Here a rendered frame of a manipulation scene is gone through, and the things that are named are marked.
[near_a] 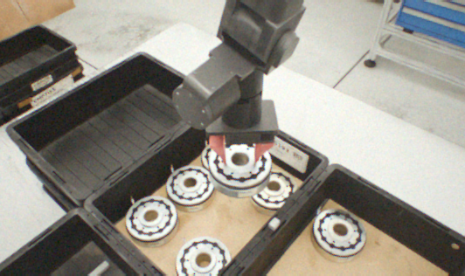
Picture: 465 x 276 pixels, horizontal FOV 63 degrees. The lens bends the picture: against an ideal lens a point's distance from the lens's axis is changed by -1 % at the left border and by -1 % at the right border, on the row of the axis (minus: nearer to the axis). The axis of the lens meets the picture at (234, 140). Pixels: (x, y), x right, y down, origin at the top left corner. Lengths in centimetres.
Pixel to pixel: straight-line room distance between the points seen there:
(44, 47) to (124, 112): 108
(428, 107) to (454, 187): 141
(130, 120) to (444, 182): 85
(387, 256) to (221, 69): 54
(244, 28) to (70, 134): 71
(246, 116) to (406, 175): 70
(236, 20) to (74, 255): 58
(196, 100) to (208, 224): 43
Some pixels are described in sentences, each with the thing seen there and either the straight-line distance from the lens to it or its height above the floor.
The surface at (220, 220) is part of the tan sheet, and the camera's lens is 81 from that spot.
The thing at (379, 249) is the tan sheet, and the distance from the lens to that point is 83.
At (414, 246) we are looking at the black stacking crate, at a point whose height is 84.
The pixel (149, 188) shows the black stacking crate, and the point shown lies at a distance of 86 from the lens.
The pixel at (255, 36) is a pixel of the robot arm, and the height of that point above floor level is 130.
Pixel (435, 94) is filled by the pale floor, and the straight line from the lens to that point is 266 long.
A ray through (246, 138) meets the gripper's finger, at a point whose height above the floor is 113.
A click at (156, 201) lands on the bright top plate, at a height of 86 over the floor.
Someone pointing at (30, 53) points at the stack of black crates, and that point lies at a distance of 208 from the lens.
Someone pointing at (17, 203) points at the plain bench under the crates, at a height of 70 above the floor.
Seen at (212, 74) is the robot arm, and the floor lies 127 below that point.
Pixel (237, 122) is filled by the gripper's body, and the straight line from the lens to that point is 52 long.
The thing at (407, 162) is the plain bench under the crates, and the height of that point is 70.
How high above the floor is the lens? 153
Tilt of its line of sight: 47 degrees down
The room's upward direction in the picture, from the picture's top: straight up
